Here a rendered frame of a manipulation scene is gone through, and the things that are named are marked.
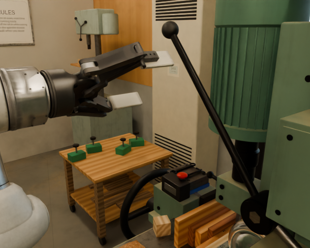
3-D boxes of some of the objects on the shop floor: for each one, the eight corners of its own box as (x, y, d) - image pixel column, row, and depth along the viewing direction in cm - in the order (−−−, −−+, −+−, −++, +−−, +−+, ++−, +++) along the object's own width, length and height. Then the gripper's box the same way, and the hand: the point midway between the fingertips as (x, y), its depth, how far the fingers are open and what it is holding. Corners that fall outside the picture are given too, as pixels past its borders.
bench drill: (109, 149, 352) (102, 12, 303) (139, 167, 307) (137, 9, 257) (73, 160, 324) (58, 10, 274) (100, 181, 278) (88, 6, 228)
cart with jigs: (131, 184, 273) (129, 120, 253) (171, 213, 231) (173, 139, 211) (64, 211, 233) (56, 138, 213) (99, 251, 191) (92, 164, 171)
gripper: (38, 148, 53) (136, 125, 65) (67, 65, 33) (197, 54, 46) (26, 113, 55) (123, 97, 67) (47, 15, 35) (177, 18, 48)
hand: (148, 80), depth 56 cm, fingers open, 13 cm apart
